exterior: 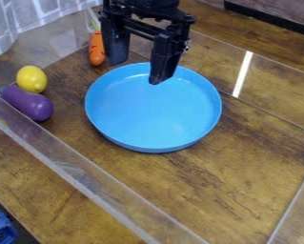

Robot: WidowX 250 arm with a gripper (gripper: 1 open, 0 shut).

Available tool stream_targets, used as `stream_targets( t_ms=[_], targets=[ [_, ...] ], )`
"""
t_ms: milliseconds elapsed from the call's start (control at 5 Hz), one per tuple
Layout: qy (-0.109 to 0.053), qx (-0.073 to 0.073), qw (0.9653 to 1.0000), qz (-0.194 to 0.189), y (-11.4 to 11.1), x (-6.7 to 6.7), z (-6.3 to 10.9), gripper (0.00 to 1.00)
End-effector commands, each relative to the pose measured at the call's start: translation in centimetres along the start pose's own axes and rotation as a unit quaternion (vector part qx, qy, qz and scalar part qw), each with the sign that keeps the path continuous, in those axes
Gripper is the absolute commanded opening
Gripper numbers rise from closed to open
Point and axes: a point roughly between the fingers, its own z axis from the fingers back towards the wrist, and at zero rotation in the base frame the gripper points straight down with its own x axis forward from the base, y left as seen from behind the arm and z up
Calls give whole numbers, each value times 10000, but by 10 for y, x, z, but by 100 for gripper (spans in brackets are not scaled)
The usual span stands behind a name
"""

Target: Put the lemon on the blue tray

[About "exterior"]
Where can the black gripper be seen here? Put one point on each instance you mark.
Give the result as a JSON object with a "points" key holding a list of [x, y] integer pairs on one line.
{"points": [[117, 25]]}

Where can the yellow toy lemon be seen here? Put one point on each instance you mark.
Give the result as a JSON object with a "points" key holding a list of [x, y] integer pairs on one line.
{"points": [[31, 79]]}

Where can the blue round tray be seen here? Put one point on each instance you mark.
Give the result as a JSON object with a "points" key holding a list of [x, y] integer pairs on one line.
{"points": [[152, 118]]}

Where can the orange toy carrot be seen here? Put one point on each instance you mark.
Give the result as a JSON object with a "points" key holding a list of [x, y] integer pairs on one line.
{"points": [[96, 49]]}

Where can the dark baseboard strip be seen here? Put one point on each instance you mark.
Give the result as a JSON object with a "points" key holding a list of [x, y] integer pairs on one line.
{"points": [[266, 17]]}

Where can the white grid curtain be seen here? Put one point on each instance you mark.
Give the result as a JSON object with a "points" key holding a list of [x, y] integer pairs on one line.
{"points": [[21, 15]]}

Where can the purple toy eggplant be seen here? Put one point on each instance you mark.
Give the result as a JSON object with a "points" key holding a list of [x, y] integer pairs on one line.
{"points": [[33, 104]]}

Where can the blue plastic object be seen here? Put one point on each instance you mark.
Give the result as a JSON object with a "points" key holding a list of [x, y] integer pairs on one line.
{"points": [[8, 233]]}

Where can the clear acrylic enclosure wall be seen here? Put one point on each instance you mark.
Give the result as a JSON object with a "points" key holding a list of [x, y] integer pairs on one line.
{"points": [[232, 190]]}

